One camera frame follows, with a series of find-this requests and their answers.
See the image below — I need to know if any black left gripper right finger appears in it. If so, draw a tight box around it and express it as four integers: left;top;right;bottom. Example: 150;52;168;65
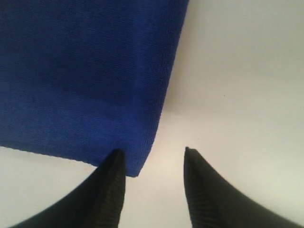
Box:
184;147;299;228

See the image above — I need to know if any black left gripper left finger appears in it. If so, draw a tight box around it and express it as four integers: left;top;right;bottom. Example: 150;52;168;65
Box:
15;149;126;228

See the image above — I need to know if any blue towel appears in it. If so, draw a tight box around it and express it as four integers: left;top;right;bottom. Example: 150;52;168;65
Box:
0;0;188;177

